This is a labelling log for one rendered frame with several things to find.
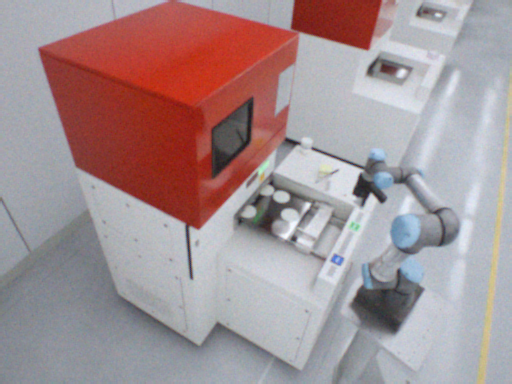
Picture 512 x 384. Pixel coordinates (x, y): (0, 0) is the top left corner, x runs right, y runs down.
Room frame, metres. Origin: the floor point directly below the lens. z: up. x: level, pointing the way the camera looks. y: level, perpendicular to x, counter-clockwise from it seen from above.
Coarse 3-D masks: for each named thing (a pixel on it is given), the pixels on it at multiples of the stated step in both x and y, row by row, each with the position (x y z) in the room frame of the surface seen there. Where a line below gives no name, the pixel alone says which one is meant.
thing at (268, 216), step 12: (288, 192) 1.66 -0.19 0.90; (252, 204) 1.53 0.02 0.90; (264, 204) 1.54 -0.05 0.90; (276, 204) 1.55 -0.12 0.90; (288, 204) 1.56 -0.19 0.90; (300, 204) 1.57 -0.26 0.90; (264, 216) 1.44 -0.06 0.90; (276, 216) 1.45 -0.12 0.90; (300, 216) 1.47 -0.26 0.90; (264, 228) 1.35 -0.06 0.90; (276, 228) 1.36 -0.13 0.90; (288, 228) 1.37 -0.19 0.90
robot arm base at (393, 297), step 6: (384, 294) 0.99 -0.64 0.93; (390, 294) 0.97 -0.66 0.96; (396, 294) 0.96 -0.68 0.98; (402, 294) 0.95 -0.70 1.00; (408, 294) 0.95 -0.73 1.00; (390, 300) 0.95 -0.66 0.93; (396, 300) 0.95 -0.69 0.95; (402, 300) 0.95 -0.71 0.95; (408, 300) 0.95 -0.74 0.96; (396, 306) 0.94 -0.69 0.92; (402, 306) 0.93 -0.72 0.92
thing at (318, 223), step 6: (318, 210) 1.55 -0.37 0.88; (324, 210) 1.55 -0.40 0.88; (318, 216) 1.50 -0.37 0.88; (324, 216) 1.51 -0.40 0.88; (330, 216) 1.52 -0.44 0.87; (312, 222) 1.45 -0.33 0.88; (318, 222) 1.45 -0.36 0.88; (324, 222) 1.46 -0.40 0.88; (312, 228) 1.40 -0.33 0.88; (318, 228) 1.41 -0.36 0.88; (306, 240) 1.31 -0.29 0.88; (312, 240) 1.32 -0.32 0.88; (312, 246) 1.28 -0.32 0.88; (306, 252) 1.24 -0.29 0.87
